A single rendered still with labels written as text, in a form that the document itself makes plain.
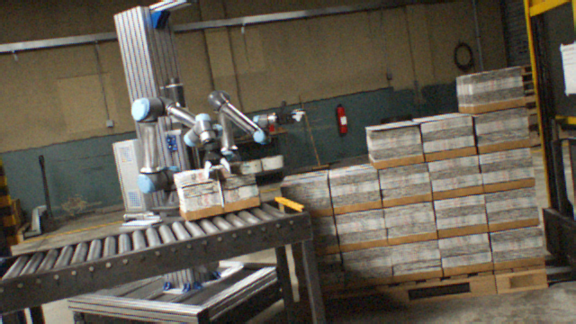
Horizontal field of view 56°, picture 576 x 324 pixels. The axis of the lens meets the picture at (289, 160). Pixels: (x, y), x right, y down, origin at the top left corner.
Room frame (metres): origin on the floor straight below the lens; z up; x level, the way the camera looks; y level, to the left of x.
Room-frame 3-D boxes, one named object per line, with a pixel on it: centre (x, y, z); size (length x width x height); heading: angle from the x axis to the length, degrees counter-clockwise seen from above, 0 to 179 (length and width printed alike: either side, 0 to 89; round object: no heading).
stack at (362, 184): (3.30, -0.52, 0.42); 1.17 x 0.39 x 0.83; 84
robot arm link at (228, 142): (3.73, 0.40, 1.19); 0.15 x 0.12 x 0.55; 170
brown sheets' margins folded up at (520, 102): (3.23, -1.24, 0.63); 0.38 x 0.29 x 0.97; 174
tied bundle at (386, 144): (3.29, -0.64, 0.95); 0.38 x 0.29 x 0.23; 175
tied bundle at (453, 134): (3.26, -0.94, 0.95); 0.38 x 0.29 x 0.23; 173
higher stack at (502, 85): (3.23, -1.24, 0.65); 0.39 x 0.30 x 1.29; 174
